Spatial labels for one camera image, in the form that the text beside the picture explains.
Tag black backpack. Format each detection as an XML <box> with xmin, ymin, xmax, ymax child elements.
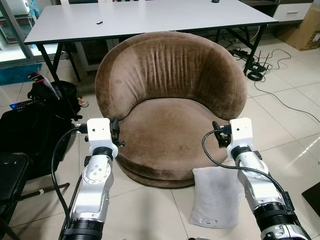
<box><xmin>27</xmin><ymin>79</ymin><xmax>84</xmax><ymax>121</ymax></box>

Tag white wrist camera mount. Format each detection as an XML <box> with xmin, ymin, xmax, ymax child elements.
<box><xmin>227</xmin><ymin>118</ymin><xmax>257</xmax><ymax>159</ymax></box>
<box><xmin>86</xmin><ymin>118</ymin><xmax>120</xmax><ymax>161</ymax></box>

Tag black suitcase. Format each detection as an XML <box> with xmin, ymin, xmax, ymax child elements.
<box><xmin>0</xmin><ymin>99</ymin><xmax>77</xmax><ymax>181</ymax></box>

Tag white drawer cabinet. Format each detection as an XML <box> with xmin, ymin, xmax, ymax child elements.
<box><xmin>272</xmin><ymin>2</ymin><xmax>314</xmax><ymax>24</ymax></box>

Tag long grey floor cable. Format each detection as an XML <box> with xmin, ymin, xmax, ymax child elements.
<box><xmin>260</xmin><ymin>75</ymin><xmax>320</xmax><ymax>127</ymax></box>

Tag brown round velvet sofa chair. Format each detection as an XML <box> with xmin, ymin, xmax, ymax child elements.
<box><xmin>95</xmin><ymin>31</ymin><xmax>249</xmax><ymax>189</ymax></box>

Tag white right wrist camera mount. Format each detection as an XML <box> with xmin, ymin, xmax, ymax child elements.
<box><xmin>227</xmin><ymin>118</ymin><xmax>257</xmax><ymax>159</ymax></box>

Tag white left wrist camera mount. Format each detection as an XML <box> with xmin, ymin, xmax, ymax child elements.
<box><xmin>86</xmin><ymin>118</ymin><xmax>120</xmax><ymax>161</ymax></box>

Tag grey pillow with white lettering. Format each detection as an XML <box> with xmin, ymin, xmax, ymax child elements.
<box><xmin>189</xmin><ymin>166</ymin><xmax>246</xmax><ymax>229</ymax></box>

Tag brown cardboard box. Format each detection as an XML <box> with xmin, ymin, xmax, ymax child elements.
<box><xmin>276</xmin><ymin>14</ymin><xmax>320</xmax><ymax>52</ymax></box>

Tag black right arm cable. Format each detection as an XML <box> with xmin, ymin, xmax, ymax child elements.
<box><xmin>201</xmin><ymin>131</ymin><xmax>297</xmax><ymax>221</ymax></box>

